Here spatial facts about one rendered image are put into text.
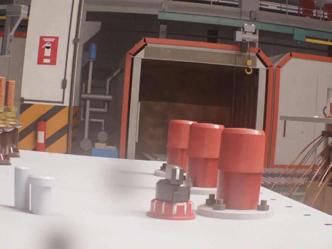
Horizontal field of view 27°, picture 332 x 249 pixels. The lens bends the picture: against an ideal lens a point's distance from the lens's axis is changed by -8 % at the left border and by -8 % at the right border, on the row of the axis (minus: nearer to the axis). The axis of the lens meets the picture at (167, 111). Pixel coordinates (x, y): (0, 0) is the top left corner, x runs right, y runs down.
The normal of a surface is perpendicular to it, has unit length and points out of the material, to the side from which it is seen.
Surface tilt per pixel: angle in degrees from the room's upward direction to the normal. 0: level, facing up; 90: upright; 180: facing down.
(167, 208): 88
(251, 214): 90
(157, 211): 88
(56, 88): 90
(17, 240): 0
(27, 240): 0
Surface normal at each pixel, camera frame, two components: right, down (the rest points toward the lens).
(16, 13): -0.26, -0.02
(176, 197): 0.11, 0.00
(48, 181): 0.65, 0.04
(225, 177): -0.73, -0.04
